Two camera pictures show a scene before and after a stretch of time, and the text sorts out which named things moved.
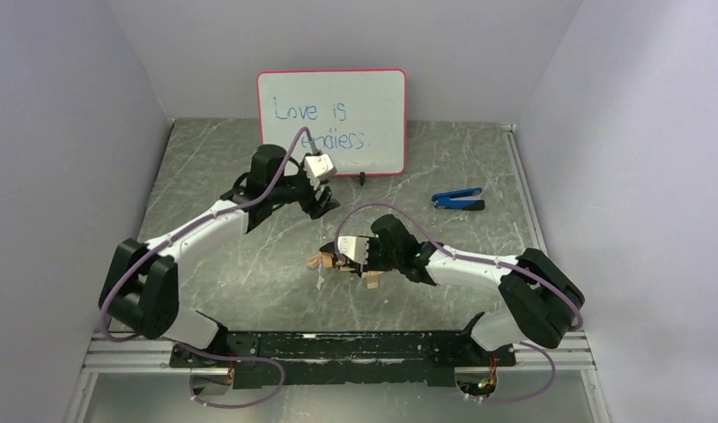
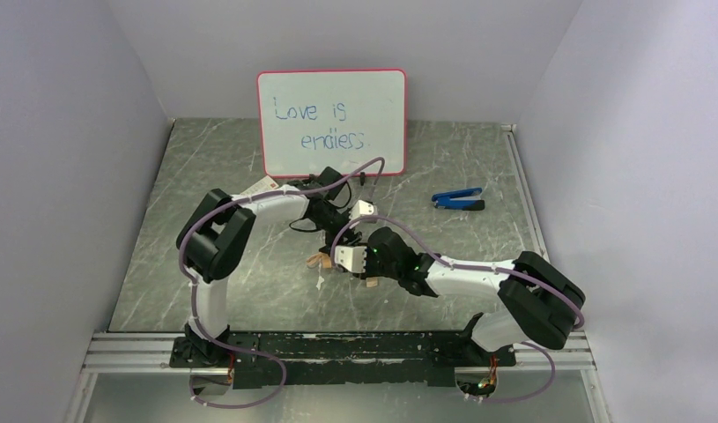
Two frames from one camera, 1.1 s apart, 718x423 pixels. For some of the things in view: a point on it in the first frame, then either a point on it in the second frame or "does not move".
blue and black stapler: x=462 y=199 does not move
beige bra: x=325 y=259 does not move
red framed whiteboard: x=356 y=117 does not move
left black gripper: x=311 y=196 -> x=347 y=220
